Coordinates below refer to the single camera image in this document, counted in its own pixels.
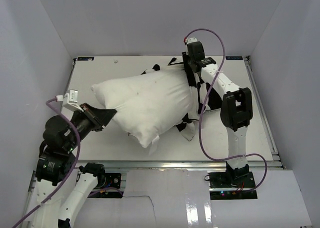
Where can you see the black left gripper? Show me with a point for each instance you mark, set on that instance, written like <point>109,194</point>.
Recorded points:
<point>102,116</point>

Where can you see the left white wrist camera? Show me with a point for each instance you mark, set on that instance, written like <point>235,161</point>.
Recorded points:
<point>70,100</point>

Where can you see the blue table corner label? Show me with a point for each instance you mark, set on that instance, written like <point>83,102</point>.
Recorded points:
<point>234,58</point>

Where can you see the white pillow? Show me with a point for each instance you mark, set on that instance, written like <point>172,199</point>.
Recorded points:
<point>147,105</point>

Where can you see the left blue corner label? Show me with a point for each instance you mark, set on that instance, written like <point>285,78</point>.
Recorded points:
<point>85,58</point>

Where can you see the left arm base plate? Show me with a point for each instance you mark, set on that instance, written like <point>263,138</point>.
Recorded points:
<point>109,187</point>

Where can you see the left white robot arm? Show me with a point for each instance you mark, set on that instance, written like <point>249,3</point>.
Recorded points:
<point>61,192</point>

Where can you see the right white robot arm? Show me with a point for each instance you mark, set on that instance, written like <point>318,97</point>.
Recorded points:
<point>236,104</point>

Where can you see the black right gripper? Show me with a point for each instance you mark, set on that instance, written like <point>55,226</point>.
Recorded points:
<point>188,56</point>

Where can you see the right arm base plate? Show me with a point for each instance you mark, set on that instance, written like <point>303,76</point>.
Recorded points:
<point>222,188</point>

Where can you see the black white checkered pillowcase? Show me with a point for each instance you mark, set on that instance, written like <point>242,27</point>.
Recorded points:
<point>186,126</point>

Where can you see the aluminium table edge rail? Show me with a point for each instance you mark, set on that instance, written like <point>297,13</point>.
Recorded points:
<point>157,165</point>

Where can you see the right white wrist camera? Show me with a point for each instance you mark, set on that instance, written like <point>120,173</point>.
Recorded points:
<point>189,40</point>

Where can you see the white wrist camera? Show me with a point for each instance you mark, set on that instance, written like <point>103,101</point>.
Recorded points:
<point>70,100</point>
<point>189,40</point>

